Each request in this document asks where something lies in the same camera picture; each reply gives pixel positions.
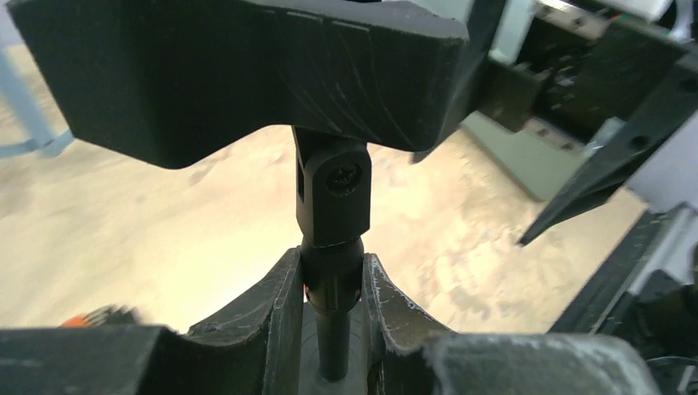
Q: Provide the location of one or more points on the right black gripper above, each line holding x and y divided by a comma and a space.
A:
576, 83

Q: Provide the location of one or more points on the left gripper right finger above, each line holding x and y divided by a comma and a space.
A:
409, 352

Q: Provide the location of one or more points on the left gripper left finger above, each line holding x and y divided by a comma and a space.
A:
250, 346

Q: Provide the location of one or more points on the black round-base mic stand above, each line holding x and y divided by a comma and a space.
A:
172, 82

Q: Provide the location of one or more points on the clear plastic storage box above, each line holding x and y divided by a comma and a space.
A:
539, 158

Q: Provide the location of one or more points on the orange hex key set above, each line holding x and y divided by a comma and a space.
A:
111, 314

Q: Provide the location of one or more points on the blue music stand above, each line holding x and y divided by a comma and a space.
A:
17, 96

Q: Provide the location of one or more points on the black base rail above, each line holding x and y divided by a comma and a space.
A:
645, 292

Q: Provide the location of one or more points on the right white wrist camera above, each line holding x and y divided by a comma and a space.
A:
665, 11

